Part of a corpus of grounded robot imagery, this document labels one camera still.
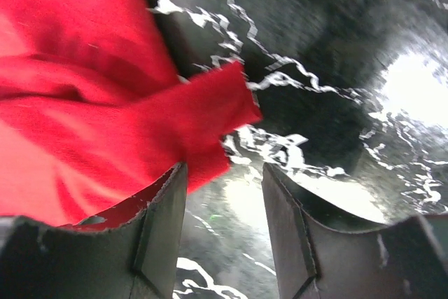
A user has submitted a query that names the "red t-shirt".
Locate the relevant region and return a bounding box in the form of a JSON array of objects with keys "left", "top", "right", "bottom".
[{"left": 1, "top": 0, "right": 261, "bottom": 226}]

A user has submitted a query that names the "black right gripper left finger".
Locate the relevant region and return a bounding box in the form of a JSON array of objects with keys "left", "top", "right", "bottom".
[{"left": 1, "top": 164, "right": 187, "bottom": 298}]

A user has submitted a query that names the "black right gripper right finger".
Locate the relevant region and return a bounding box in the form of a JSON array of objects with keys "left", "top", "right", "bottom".
[{"left": 262, "top": 164, "right": 447, "bottom": 298}]

